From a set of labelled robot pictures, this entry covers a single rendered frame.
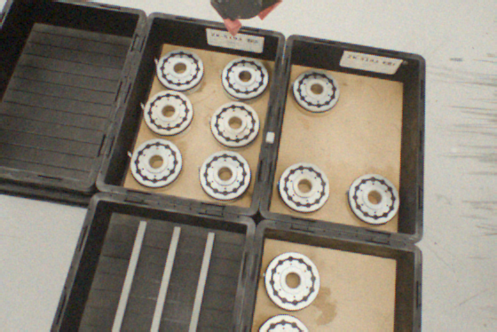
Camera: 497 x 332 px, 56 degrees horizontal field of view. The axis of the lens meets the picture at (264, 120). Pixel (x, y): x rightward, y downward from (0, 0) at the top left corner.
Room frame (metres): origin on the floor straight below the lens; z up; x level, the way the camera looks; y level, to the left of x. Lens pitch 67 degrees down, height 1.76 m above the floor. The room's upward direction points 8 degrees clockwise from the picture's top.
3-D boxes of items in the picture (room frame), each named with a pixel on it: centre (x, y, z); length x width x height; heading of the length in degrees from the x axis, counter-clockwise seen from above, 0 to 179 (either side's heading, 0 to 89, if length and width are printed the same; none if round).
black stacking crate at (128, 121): (0.38, 0.13, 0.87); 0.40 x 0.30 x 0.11; 178
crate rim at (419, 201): (0.37, -0.17, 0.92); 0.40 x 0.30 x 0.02; 178
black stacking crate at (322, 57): (0.37, -0.17, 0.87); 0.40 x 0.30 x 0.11; 178
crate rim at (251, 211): (0.38, 0.13, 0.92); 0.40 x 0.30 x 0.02; 178
